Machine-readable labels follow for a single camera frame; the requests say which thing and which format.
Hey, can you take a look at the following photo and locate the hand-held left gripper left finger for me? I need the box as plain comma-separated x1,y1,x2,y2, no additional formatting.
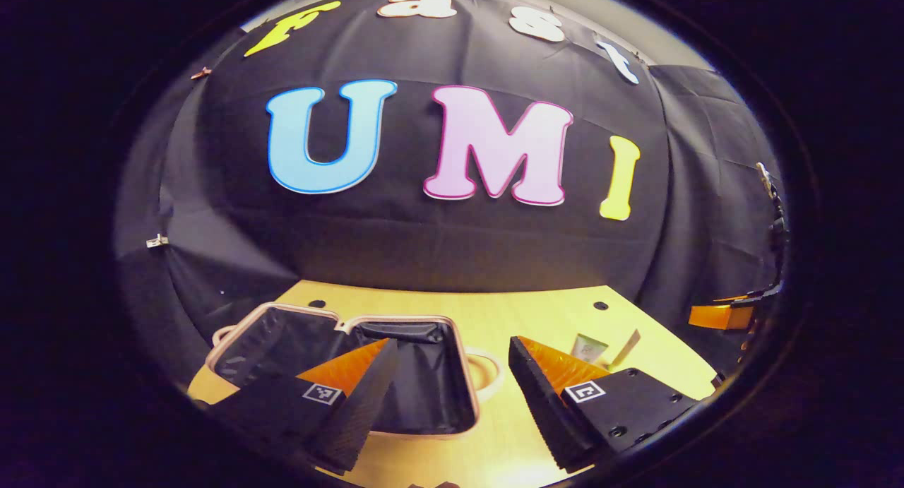
191,338,400,476

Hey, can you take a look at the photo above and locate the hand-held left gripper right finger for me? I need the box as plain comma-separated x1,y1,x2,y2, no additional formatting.
508,336,701,475

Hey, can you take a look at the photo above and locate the pink hard-shell suitcase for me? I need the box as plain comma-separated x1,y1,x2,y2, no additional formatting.
205,302,506,441

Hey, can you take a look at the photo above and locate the white tube green crimped end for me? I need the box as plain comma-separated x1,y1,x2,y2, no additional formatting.
571,333,609,366

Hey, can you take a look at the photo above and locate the white tube light green cap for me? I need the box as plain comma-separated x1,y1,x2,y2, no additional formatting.
609,328,642,370

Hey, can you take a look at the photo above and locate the black backdrop cloth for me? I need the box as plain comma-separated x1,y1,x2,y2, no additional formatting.
113,0,788,390

